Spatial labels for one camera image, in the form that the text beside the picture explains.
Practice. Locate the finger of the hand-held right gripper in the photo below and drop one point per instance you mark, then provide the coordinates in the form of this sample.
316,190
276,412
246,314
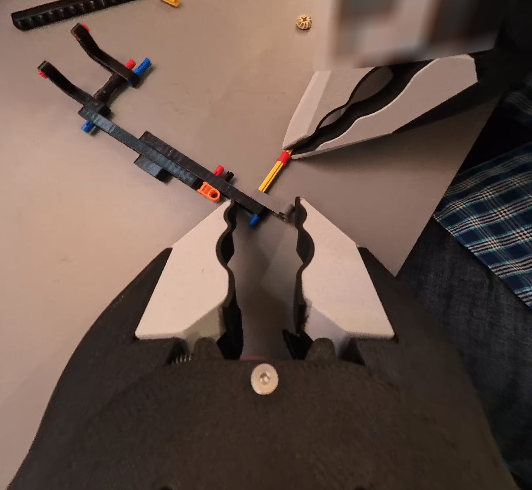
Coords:
324,99
432,87

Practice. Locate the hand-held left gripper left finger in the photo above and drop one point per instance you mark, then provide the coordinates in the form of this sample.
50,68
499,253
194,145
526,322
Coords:
191,286

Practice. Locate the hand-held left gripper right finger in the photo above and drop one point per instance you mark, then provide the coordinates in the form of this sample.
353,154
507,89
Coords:
341,290

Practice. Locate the red lego bush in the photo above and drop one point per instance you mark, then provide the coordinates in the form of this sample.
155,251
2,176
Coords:
284,157

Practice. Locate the long yellow lego axle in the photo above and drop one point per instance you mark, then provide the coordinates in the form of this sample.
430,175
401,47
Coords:
272,174

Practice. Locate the black lego beam assembly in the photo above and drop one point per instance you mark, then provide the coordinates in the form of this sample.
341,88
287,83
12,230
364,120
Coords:
166,153

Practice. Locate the tan lego gear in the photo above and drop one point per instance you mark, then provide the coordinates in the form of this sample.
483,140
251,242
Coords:
304,22

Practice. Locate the long black lego beam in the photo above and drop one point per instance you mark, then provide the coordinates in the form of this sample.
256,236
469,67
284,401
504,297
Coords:
79,4

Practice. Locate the person's blue jeans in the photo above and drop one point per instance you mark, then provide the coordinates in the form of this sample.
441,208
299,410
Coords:
465,332

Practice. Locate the person's plaid shirt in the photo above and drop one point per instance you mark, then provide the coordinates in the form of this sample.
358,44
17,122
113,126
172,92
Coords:
490,224

